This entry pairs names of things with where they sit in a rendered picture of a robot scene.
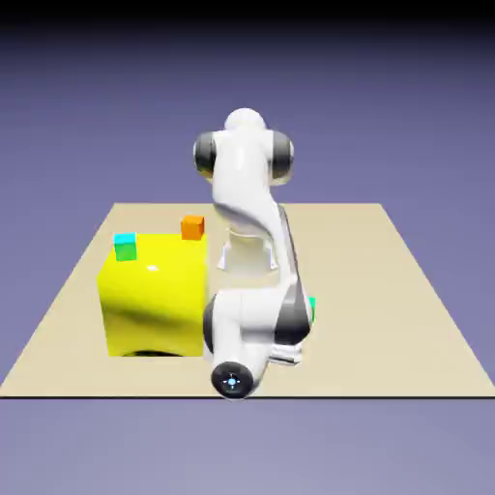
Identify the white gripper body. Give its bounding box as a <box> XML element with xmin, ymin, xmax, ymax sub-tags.
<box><xmin>269</xmin><ymin>341</ymin><xmax>304</xmax><ymax>366</ymax></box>

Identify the small orange cube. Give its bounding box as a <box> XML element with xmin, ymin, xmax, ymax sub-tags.
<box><xmin>180</xmin><ymin>215</ymin><xmax>206</xmax><ymax>242</ymax></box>

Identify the small turquoise cube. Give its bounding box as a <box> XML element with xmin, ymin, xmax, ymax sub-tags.
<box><xmin>112</xmin><ymin>232</ymin><xmax>138</xmax><ymax>263</ymax></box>

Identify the large yellow box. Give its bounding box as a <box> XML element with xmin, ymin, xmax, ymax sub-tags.
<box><xmin>96</xmin><ymin>231</ymin><xmax>210</xmax><ymax>358</ymax></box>

